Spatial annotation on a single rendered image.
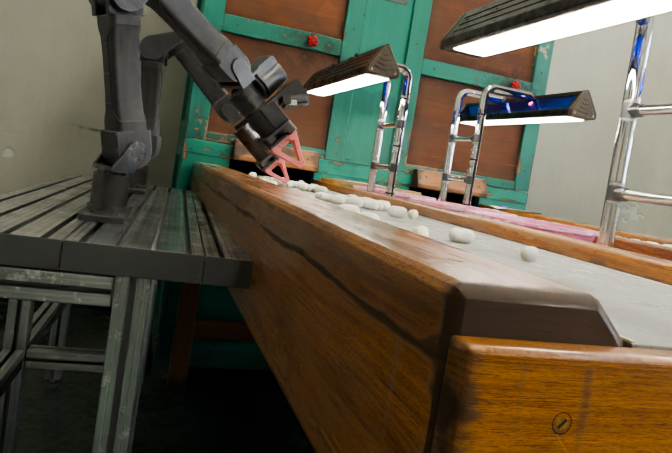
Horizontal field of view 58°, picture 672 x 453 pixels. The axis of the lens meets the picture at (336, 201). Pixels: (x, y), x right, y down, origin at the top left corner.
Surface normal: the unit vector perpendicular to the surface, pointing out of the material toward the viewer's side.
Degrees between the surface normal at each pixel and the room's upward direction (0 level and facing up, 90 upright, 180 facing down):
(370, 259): 90
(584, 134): 90
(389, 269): 90
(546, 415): 90
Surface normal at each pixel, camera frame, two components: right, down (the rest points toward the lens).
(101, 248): 0.25, 0.09
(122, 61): 0.67, 0.15
